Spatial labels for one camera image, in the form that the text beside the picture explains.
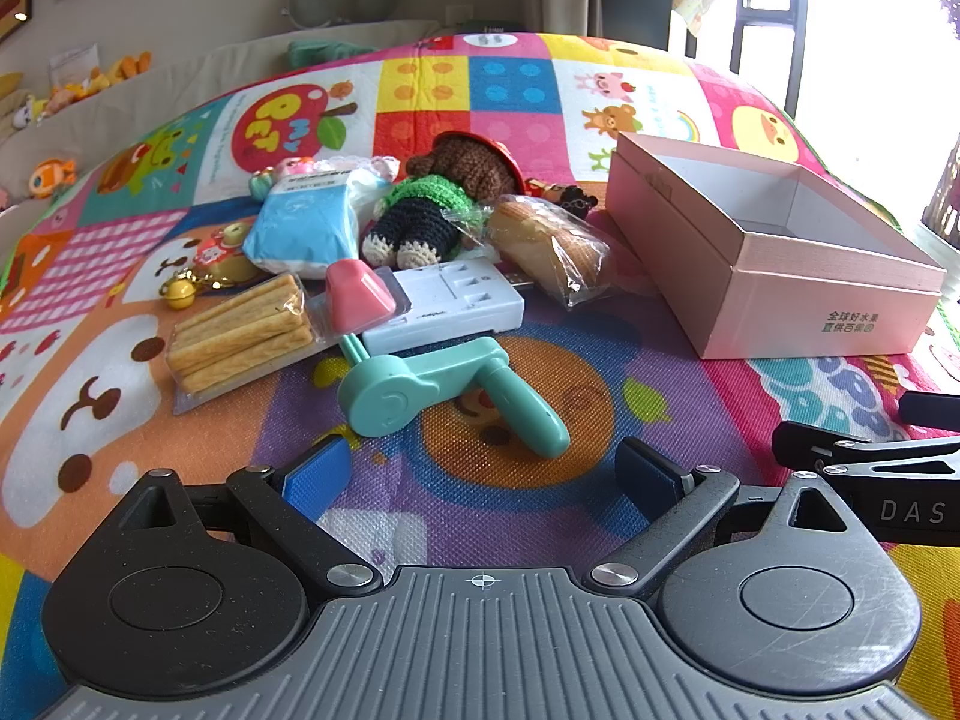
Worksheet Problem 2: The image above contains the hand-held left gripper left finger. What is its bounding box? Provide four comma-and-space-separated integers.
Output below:
112, 435, 385, 601

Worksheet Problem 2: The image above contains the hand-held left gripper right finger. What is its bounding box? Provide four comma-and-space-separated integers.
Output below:
585, 435, 857, 601

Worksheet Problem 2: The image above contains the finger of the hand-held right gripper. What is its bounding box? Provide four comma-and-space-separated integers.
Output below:
772, 420, 960, 481
898, 390, 960, 430

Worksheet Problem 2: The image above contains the pink cardboard box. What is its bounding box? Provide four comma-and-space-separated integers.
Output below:
604, 131, 947, 361

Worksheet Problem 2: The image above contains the biscuit stick packet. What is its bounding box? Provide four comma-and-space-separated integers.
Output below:
165, 272, 331, 415

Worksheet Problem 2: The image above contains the pink heart-shaped toy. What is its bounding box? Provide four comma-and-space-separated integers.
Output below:
325, 259, 397, 335

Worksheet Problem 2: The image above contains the white power strip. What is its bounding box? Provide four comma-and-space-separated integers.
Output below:
360, 259, 535, 357

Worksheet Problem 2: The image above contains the gold bell keychain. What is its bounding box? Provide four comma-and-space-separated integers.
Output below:
159, 221, 260, 312

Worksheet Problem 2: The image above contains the yellow bread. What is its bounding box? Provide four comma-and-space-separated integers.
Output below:
442, 193, 623, 308

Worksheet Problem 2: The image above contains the blue tissue packet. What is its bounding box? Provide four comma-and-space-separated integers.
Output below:
241, 169, 376, 277

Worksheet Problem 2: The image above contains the small red black figurine keychain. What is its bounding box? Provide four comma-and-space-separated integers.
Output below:
525, 176, 601, 215

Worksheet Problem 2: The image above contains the crochet doll with red hat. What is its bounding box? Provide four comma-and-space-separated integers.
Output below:
360, 131, 526, 271

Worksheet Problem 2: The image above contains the teal handheld fan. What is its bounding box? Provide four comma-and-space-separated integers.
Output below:
336, 334, 572, 460

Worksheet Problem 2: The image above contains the purple basket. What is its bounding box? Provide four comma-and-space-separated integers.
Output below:
926, 135, 960, 241

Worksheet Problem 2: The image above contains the colourful printed blanket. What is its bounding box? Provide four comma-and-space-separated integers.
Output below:
0, 31, 960, 720

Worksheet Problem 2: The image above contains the pink and teal toy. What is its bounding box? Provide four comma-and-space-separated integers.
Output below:
249, 156, 317, 202

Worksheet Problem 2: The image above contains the orange fish plush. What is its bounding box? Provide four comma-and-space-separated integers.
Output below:
26, 157, 80, 200

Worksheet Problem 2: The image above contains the beige sofa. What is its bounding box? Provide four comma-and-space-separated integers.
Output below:
0, 19, 443, 211

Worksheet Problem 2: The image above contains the green cloth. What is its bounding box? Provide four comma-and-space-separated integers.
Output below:
287, 39, 376, 68

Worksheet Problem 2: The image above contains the row of plush toys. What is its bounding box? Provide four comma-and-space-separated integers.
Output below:
15, 51, 155, 125

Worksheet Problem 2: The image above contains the black window frame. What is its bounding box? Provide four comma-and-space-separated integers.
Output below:
731, 0, 811, 117

